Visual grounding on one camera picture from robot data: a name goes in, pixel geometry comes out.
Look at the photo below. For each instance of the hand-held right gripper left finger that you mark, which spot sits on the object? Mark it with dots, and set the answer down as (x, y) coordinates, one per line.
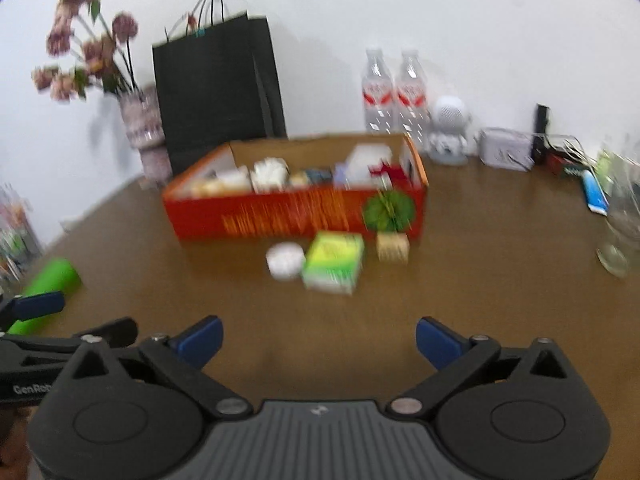
(200, 341)

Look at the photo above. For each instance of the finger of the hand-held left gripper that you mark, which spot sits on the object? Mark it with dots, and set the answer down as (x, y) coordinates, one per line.
(90, 335)
(37, 305)

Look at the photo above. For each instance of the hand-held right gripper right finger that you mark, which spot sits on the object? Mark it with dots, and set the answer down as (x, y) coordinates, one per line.
(440, 342)

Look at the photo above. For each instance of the green tissue packet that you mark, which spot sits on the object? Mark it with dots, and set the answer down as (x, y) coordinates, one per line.
(332, 260)

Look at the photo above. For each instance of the orange cardboard box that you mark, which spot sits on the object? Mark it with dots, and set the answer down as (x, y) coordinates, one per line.
(290, 215)

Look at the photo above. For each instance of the clear holder with colourful items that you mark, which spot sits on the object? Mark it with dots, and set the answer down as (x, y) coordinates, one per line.
(15, 240)

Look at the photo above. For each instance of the white round container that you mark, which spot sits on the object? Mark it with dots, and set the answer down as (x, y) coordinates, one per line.
(285, 260)

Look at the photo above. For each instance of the green foam roll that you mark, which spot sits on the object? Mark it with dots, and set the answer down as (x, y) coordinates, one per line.
(47, 287)

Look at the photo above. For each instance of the beige eraser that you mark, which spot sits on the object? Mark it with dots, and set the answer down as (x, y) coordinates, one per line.
(393, 247)

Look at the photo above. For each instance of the grey tin box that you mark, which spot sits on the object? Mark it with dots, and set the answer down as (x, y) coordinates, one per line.
(505, 150)

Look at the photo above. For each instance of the mottled pink vase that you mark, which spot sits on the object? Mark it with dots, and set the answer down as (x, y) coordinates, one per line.
(145, 130)

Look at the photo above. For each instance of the red carton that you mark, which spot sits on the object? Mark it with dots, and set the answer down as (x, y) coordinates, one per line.
(555, 162)

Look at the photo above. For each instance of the blue white tube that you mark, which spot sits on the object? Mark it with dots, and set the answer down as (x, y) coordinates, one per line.
(595, 192)

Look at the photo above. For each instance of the white robot speaker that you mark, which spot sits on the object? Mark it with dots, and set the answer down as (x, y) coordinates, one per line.
(451, 125)

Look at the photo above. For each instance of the green carton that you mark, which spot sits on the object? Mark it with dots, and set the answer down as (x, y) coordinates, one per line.
(574, 170)

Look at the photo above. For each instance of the clear glass cup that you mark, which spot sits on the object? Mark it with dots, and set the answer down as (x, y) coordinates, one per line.
(622, 220)

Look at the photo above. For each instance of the black upright device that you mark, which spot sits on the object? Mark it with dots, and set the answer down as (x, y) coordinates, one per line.
(541, 130)

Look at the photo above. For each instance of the clear water bottle red label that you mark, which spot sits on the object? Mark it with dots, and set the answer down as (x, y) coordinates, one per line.
(378, 95)
(413, 100)

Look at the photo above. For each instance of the black paper bag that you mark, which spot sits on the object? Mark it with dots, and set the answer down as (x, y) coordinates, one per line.
(215, 90)

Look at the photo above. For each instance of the dried pink flowers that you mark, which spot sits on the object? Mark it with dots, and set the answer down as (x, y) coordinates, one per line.
(85, 45)

